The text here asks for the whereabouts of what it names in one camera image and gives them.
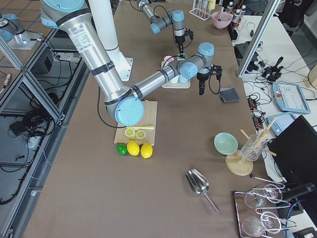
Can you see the yellow upside-down cup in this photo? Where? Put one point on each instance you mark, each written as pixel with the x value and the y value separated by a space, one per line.
pixel 211 5

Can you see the aluminium frame post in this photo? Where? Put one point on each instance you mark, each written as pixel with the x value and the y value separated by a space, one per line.
pixel 263 24

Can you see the lemon slice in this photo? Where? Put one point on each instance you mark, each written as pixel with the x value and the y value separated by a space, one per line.
pixel 130 133
pixel 140 134

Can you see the wine glass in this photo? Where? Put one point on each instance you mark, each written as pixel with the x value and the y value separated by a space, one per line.
pixel 263 197
pixel 256 227

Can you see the mint green bowl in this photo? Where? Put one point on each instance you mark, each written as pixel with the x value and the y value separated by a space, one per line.
pixel 225 143

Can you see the metal tube black tip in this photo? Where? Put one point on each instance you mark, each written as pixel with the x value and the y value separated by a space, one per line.
pixel 220 14

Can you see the green lime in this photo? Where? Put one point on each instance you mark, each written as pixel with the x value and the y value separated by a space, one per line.
pixel 121 149

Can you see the pale yellow cup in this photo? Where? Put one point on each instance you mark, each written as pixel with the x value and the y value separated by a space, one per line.
pixel 174 80

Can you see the whole yellow lemon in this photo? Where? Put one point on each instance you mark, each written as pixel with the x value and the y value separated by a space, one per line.
pixel 133 148
pixel 146 150

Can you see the black laptop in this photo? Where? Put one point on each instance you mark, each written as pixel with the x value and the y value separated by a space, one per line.
pixel 296 152

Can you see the pink bowl with ice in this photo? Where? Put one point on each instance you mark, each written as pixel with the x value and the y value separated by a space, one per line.
pixel 225 20

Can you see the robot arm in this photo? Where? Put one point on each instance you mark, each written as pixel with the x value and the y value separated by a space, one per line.
pixel 89 24
pixel 174 17

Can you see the green cup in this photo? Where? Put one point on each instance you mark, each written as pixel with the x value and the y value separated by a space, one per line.
pixel 181 57

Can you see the yellow plastic knife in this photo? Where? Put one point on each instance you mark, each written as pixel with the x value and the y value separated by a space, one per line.
pixel 140 127

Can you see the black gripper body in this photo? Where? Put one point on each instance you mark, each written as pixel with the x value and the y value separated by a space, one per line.
pixel 203 76
pixel 179 39

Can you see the blue teach pendant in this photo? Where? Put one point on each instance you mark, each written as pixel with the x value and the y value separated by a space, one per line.
pixel 290 98
pixel 282 121

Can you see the wooden mug tree stand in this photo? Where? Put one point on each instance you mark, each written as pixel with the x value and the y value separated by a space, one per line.
pixel 241 162

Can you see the white wire rack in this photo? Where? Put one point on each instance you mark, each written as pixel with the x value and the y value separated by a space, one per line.
pixel 200 9

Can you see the grey folded cloth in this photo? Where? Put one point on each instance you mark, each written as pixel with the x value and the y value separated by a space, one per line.
pixel 228 95

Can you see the metal scoop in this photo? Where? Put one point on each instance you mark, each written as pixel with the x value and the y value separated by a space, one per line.
pixel 199 185

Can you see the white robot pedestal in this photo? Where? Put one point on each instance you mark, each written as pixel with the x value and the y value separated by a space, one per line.
pixel 111 42

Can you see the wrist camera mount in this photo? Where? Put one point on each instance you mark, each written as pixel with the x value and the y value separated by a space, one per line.
pixel 189 33
pixel 217 71

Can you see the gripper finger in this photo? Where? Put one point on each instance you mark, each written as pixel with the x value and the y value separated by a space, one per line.
pixel 181 49
pixel 201 87

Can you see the textured glass on stand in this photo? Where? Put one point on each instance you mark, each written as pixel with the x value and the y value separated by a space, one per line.
pixel 253 147

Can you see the pink cup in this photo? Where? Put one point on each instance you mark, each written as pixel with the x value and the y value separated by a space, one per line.
pixel 167 60

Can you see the blue cup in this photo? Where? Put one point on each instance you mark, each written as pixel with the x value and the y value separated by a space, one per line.
pixel 183 80

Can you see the wooden cutting board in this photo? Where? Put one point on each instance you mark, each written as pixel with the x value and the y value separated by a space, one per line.
pixel 149 119

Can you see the beige rabbit tray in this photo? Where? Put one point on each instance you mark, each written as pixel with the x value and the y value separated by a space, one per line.
pixel 177 85

